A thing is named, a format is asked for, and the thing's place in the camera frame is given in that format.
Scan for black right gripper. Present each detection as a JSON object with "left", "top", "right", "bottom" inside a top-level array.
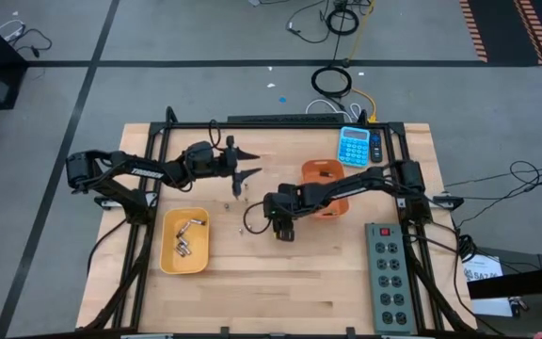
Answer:
[{"left": 263, "top": 184, "right": 307, "bottom": 243}]

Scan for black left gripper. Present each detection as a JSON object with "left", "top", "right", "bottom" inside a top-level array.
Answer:
[{"left": 185, "top": 135, "right": 263, "bottom": 201}]

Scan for yellow plastic bin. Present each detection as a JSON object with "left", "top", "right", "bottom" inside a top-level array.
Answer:
[{"left": 159, "top": 206, "right": 211, "bottom": 276}]

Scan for black flat bar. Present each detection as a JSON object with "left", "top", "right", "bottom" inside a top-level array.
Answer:
[{"left": 227, "top": 113, "right": 345, "bottom": 125}]

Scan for orange plastic bin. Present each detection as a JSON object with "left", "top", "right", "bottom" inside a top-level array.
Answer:
[{"left": 300, "top": 158, "right": 350, "bottom": 220}]

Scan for blue calculator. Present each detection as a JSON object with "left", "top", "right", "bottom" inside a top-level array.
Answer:
[{"left": 336, "top": 125, "right": 372, "bottom": 169}]

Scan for grey power strip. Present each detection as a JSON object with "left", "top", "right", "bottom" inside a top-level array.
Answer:
[{"left": 363, "top": 222, "right": 416, "bottom": 336}]

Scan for black remote control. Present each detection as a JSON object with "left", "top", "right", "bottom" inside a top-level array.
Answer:
[{"left": 368, "top": 129, "right": 384, "bottom": 164}]

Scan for white printed paper sign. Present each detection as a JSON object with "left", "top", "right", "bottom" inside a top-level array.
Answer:
[{"left": 461, "top": 253, "right": 505, "bottom": 283}]

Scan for orange black striped floor strip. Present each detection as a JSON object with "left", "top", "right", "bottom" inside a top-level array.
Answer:
[{"left": 457, "top": 0, "right": 489, "bottom": 64}]

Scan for black aluminium table frame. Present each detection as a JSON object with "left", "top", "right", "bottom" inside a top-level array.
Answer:
[{"left": 78, "top": 105, "right": 479, "bottom": 339}]

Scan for white floor cable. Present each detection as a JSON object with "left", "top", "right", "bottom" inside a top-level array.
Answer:
[
  {"left": 304, "top": 98, "right": 362, "bottom": 121},
  {"left": 0, "top": 19, "right": 25, "bottom": 41}
]

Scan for black coiled floor cable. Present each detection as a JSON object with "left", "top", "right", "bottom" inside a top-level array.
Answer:
[
  {"left": 324, "top": 8, "right": 361, "bottom": 37},
  {"left": 310, "top": 65, "right": 353, "bottom": 100}
]

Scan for yellow floor cable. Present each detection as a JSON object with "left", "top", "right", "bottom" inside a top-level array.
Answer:
[{"left": 343, "top": 0, "right": 378, "bottom": 123}]

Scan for black loose floor cable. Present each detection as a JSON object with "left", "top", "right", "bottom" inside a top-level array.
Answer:
[
  {"left": 9, "top": 27, "right": 54, "bottom": 60},
  {"left": 285, "top": 0, "right": 334, "bottom": 45}
]

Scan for black tangled cables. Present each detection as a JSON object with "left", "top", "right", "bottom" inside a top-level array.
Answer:
[{"left": 443, "top": 159, "right": 542, "bottom": 200}]

